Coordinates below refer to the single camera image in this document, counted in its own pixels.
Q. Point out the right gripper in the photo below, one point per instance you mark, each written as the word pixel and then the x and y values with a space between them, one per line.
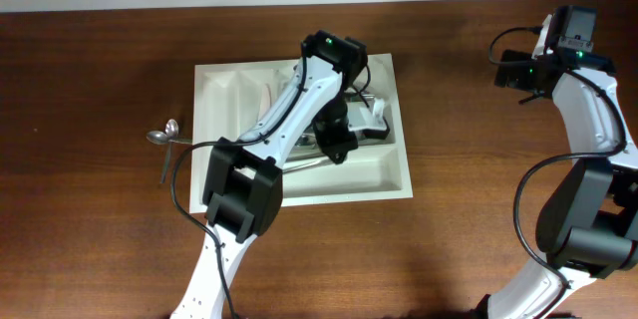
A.
pixel 514 80

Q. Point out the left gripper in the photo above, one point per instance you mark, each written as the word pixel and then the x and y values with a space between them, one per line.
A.
pixel 347 139

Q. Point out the large steel spoon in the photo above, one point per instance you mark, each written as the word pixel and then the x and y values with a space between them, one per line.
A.
pixel 307 141

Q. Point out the steel serrated tongs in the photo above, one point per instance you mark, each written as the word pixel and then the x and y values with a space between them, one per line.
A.
pixel 304 165

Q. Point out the small steel teaspoon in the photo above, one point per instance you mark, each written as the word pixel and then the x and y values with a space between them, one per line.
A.
pixel 171 131

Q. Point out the small steel teaspoon sideways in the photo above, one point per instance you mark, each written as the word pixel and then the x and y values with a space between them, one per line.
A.
pixel 161 138

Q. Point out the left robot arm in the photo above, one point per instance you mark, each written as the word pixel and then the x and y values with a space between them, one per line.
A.
pixel 243 188

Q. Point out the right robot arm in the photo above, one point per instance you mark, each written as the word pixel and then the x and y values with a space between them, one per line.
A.
pixel 587 229

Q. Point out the white plastic cutlery tray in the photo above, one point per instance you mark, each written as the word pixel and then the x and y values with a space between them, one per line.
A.
pixel 227 100

